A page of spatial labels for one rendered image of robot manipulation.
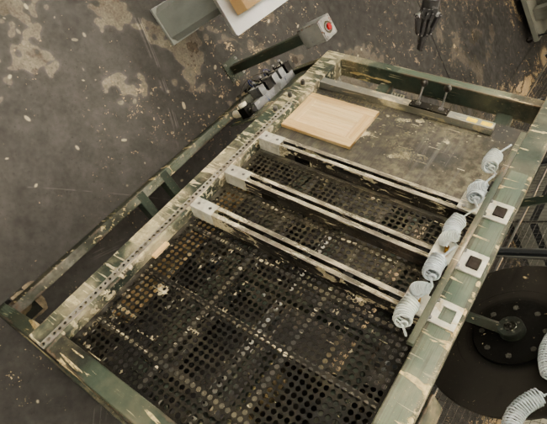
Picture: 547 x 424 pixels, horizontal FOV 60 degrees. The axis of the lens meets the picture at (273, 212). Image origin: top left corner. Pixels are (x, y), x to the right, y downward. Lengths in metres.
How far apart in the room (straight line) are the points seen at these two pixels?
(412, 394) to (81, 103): 2.31
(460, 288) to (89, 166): 2.10
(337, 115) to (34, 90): 1.63
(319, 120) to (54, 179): 1.48
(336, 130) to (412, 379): 1.34
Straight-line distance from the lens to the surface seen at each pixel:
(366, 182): 2.16
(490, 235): 1.94
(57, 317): 2.04
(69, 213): 2.90
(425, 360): 1.63
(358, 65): 2.91
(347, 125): 2.49
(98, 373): 1.84
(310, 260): 1.84
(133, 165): 3.05
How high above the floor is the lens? 2.78
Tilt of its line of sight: 50 degrees down
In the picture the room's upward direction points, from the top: 88 degrees clockwise
